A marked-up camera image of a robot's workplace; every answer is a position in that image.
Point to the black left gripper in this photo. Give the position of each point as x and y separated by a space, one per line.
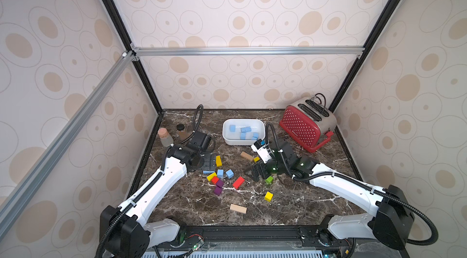
210 162

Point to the silver left frame bar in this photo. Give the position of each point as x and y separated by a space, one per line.
31 183

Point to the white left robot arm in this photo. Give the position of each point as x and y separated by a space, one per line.
153 196

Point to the blue cube cluster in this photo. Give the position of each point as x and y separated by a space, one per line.
229 173
220 173

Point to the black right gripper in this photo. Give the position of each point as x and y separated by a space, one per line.
261 168

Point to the yellow cube left cluster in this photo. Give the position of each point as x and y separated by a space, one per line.
211 176

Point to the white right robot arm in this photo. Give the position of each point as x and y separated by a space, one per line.
388 216

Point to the yellow flat block left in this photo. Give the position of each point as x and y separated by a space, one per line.
218 161

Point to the long red block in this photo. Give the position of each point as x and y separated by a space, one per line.
238 182

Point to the pink lid glass jar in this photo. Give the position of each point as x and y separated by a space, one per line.
165 137

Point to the natural wood flat block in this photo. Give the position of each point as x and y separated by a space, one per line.
238 209

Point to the small yellow cube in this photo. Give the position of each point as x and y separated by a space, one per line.
269 196

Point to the purple block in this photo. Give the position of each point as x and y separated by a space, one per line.
218 187

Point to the silver horizontal frame bar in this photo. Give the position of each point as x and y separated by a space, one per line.
247 51

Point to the white plastic tub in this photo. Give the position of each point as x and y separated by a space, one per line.
233 138

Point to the red polka dot toaster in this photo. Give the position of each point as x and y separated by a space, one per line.
309 122

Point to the black lid spice jar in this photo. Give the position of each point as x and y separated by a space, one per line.
182 132

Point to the natural wood block rear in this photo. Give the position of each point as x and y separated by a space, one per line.
247 156

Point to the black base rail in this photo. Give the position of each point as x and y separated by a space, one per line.
269 238

